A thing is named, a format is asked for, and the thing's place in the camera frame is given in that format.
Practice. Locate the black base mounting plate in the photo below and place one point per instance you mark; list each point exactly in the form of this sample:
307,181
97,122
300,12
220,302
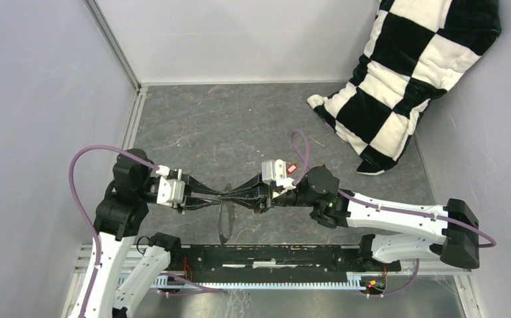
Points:
255,275

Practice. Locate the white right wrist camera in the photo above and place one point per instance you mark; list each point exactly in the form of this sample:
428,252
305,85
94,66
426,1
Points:
273,173

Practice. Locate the aluminium frame rail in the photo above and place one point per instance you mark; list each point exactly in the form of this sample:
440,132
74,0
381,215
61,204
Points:
336,258

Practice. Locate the large metal keyring plate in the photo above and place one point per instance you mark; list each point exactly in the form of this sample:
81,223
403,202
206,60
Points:
226,220

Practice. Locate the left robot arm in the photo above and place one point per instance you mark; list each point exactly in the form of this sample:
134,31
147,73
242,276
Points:
137,182

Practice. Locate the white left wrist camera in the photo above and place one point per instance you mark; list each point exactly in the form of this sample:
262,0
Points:
170,192

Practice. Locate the white slotted cable duct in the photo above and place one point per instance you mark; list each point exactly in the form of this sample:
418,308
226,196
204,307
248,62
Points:
351,282

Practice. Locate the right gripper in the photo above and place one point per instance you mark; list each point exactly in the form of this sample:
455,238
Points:
255,187

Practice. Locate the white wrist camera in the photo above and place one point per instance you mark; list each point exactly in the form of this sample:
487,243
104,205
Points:
273,173
170,192

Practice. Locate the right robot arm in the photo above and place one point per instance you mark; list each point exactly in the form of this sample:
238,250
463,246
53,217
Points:
449,233

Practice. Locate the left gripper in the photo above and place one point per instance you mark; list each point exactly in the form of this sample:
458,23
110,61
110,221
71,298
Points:
194,203

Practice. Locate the black and white checkered blanket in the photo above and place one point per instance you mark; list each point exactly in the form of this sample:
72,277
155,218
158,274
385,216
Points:
417,52

